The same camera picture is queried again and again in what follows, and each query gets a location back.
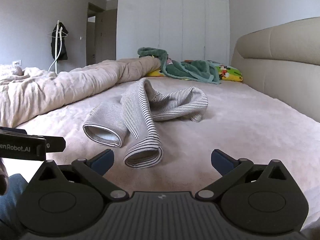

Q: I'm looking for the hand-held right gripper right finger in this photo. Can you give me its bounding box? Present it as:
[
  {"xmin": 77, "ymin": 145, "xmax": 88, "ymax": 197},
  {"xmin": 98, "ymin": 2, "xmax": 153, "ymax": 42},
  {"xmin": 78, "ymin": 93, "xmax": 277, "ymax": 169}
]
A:
[{"xmin": 195, "ymin": 149, "xmax": 291, "ymax": 202}]

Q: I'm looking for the striped white shirt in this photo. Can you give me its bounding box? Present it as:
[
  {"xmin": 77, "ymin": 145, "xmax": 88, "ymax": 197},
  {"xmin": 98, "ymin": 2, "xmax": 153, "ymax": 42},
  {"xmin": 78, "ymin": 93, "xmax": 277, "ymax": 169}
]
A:
[{"xmin": 83, "ymin": 78, "xmax": 209, "ymax": 168}]

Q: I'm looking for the brown door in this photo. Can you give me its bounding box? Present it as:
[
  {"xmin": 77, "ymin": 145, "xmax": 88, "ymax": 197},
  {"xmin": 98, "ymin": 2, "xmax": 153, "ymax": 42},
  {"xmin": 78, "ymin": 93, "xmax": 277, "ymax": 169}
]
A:
[{"xmin": 86, "ymin": 2, "xmax": 118, "ymax": 67}]

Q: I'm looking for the pale pink bed sheet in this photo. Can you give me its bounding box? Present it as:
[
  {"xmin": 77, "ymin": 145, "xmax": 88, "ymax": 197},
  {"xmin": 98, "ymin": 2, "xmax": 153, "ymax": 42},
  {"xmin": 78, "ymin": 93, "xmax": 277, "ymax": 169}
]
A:
[{"xmin": 15, "ymin": 76, "xmax": 320, "ymax": 200}]

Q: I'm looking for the green fleece blanket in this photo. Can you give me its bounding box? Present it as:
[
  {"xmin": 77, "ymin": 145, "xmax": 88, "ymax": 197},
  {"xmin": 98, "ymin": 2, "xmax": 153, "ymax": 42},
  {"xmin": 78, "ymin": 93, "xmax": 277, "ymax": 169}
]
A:
[{"xmin": 137, "ymin": 47, "xmax": 222, "ymax": 84}]

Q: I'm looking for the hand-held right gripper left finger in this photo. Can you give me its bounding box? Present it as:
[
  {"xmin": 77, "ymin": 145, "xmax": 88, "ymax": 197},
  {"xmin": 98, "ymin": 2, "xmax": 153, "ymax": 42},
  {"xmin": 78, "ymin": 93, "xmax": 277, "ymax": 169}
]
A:
[{"xmin": 32, "ymin": 149, "xmax": 127, "ymax": 202}]

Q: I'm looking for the person's left hand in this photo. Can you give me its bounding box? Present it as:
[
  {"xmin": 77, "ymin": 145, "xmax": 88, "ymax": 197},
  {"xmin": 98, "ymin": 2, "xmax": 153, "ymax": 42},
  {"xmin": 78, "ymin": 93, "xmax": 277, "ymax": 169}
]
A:
[{"xmin": 0, "ymin": 158, "xmax": 10, "ymax": 196}]

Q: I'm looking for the white clothes hanger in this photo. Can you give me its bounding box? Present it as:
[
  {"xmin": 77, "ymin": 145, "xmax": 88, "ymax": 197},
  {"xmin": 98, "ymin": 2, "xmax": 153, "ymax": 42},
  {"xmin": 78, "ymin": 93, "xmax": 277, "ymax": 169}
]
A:
[{"xmin": 47, "ymin": 20, "xmax": 69, "ymax": 38}]

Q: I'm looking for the yellow cartoon print pillow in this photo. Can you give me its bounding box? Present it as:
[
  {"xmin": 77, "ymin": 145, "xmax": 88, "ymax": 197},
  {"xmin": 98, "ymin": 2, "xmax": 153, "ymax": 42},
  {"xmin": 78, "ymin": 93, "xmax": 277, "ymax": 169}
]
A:
[{"xmin": 146, "ymin": 60, "xmax": 243, "ymax": 82}]

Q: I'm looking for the black hanging garment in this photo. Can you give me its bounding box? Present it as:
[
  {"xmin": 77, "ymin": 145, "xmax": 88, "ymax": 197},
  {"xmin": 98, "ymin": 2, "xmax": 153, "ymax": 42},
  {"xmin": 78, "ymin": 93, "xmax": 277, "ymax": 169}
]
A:
[{"xmin": 51, "ymin": 22, "xmax": 69, "ymax": 61}]

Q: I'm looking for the white wardrobe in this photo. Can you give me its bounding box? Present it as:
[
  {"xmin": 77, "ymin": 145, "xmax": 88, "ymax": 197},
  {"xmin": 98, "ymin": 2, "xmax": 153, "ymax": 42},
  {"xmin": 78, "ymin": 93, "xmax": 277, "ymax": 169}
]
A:
[{"xmin": 116, "ymin": 0, "xmax": 230, "ymax": 64}]

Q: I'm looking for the beige duvet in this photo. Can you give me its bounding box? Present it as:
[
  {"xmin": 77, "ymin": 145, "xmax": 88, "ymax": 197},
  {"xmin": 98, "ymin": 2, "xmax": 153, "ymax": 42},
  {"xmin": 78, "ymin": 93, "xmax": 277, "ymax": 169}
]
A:
[{"xmin": 0, "ymin": 56, "xmax": 162, "ymax": 128}]

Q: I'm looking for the white printed pillow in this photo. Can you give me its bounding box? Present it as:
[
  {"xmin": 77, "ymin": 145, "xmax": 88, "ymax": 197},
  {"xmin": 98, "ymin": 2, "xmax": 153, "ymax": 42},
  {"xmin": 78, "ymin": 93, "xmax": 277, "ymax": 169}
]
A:
[{"xmin": 0, "ymin": 64, "xmax": 24, "ymax": 77}]

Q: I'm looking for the person's leg in jeans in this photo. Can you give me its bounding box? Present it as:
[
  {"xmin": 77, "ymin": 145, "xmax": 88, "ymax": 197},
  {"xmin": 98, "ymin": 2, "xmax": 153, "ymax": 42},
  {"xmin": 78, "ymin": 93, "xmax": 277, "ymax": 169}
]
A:
[{"xmin": 0, "ymin": 173, "xmax": 29, "ymax": 233}]

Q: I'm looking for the beige padded headboard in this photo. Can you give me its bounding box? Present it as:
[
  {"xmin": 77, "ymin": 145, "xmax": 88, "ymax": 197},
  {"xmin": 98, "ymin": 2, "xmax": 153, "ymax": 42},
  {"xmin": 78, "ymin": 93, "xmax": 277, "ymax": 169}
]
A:
[{"xmin": 230, "ymin": 17, "xmax": 320, "ymax": 123}]

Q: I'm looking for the white garment steamer hose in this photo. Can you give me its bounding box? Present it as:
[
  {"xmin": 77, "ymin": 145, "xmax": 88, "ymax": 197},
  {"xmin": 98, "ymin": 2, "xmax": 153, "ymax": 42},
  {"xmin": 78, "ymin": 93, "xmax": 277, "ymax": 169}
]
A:
[{"xmin": 48, "ymin": 20, "xmax": 63, "ymax": 74}]

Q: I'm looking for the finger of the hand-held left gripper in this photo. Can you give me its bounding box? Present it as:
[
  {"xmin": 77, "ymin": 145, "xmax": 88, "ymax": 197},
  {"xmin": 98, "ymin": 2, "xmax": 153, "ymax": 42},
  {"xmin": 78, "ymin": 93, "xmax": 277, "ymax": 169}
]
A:
[{"xmin": 45, "ymin": 136, "xmax": 66, "ymax": 153}]

